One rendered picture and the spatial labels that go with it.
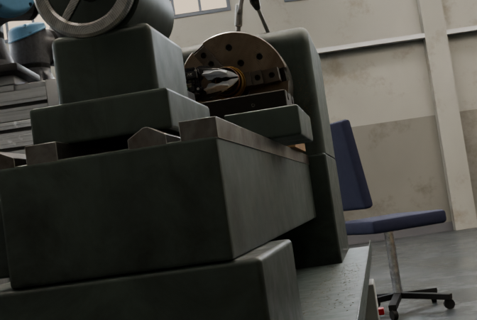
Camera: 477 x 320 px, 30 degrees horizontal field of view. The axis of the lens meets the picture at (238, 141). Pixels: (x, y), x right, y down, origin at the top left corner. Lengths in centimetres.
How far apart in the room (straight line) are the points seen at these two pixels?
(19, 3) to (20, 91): 21
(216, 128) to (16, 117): 115
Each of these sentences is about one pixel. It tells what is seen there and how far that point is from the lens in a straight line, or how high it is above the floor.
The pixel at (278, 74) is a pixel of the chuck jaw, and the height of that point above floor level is 109.
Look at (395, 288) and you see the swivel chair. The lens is 535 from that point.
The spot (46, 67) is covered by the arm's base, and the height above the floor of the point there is 125.
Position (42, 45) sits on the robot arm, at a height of 131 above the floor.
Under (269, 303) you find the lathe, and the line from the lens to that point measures 115.
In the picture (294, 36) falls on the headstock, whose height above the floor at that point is 122.
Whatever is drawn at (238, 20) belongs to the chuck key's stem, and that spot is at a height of 127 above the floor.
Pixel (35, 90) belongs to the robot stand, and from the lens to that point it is 222.
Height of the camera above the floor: 75
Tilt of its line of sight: 4 degrees up
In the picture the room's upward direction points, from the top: 8 degrees counter-clockwise
